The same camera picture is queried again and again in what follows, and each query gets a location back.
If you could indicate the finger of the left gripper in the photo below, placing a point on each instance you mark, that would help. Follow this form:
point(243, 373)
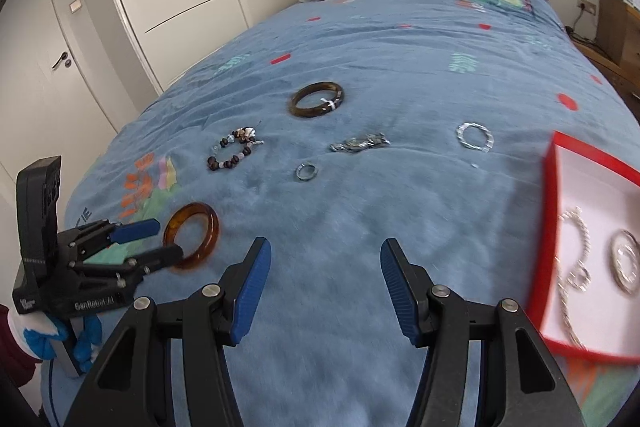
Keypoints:
point(159, 258)
point(123, 234)

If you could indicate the red white jewelry box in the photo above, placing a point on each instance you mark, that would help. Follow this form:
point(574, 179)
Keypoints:
point(585, 294)

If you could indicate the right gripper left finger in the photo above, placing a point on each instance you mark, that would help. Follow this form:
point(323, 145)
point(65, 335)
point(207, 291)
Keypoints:
point(130, 381)

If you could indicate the white door with handle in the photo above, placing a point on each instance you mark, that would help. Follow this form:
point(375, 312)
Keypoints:
point(66, 89)

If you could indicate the amber translucent bangle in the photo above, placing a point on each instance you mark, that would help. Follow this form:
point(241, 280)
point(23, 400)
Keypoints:
point(195, 228)

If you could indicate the twisted silver hoop on blanket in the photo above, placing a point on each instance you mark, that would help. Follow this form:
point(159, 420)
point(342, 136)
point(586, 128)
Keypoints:
point(474, 136)

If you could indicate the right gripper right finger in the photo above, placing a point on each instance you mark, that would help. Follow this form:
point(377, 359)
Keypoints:
point(520, 382)

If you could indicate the dark brown stone bangle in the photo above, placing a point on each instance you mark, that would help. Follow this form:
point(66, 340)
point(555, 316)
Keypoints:
point(317, 99)

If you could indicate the wooden drawer chest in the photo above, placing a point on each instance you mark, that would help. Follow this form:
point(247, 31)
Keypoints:
point(615, 50)

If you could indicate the blue patterned bed blanket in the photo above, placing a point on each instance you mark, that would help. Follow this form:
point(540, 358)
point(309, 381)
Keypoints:
point(325, 348)

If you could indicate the wall power socket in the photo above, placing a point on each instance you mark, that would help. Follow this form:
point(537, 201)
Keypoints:
point(587, 6)

